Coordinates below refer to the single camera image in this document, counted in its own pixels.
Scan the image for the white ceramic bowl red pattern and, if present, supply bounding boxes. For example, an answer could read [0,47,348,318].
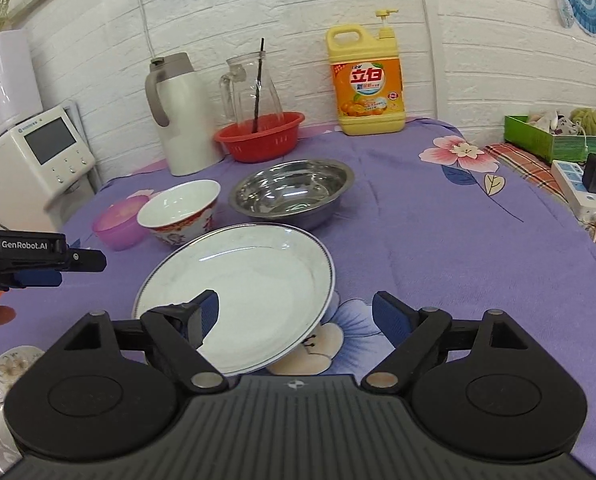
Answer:
[136,179,222,250]

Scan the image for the white thermos jug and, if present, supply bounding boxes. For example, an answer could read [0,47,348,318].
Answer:
[144,52,226,177]

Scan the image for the pink plastic bowl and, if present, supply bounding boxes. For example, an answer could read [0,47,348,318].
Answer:
[92,195,151,252]

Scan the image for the white appliance with screen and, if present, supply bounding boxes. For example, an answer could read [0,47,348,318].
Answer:
[0,105,97,233]

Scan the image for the black power adapter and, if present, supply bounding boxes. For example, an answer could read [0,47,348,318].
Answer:
[582,152,596,193]

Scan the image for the yellow detergent bottle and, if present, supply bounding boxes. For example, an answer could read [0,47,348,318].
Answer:
[326,9,407,136]

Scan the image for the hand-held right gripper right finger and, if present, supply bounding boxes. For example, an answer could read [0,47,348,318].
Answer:
[360,290,534,393]

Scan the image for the small floral plate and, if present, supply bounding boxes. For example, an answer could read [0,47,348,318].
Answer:
[0,345,46,408]

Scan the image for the black straw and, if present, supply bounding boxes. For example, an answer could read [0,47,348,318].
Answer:
[252,37,266,133]

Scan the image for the red plastic basket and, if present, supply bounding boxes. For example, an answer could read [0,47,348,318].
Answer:
[214,111,305,164]

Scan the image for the white water purifier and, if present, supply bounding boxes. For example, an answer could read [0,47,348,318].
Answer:
[0,29,43,153]

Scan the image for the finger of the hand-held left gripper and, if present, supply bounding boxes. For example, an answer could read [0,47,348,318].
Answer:
[0,269,63,291]
[62,248,107,274]

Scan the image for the white power strip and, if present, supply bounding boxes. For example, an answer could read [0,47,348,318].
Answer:
[550,160,596,223]

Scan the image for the white plate with blue rim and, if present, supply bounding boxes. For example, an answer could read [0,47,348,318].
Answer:
[132,224,337,376]

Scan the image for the green box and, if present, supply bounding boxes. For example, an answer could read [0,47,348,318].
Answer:
[504,115,596,163]

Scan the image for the glass pitcher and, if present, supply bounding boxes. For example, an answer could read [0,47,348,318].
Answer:
[219,52,285,133]

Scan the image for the purple floral tablecloth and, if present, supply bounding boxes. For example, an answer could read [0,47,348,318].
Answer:
[0,117,596,466]

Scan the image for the checked cloth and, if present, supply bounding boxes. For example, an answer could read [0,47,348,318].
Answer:
[483,142,596,256]

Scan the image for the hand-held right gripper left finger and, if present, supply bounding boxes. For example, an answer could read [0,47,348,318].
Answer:
[52,289,229,395]

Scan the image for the stainless steel bowl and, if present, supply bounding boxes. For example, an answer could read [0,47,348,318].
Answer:
[229,158,355,232]

